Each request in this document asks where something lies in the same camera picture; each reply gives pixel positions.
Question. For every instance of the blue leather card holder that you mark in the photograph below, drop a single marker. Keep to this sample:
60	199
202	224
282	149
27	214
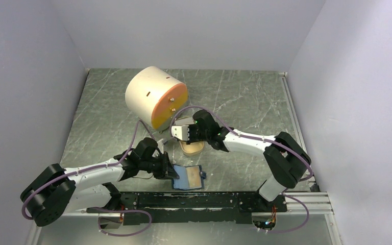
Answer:
182	182

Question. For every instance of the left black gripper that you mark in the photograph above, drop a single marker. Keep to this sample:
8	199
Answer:
166	170

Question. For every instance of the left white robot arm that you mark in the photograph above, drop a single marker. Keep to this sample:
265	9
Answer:
59	190

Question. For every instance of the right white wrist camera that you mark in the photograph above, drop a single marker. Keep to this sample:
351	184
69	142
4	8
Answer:
180	132

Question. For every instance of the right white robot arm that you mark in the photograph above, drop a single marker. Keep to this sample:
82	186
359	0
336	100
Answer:
285	158

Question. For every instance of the black base frame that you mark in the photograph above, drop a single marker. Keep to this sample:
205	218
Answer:
182	207

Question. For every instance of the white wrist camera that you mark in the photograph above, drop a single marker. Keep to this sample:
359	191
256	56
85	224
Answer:
180	132
162	143

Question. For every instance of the tan oval card tray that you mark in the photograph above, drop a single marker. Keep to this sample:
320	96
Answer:
193	148

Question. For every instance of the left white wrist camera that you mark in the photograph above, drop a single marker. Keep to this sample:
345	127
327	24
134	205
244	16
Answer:
162	143

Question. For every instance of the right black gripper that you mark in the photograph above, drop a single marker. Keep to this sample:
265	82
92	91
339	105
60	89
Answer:
191	139

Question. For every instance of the round white drawer cabinet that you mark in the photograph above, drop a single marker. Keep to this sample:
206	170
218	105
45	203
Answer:
155	97

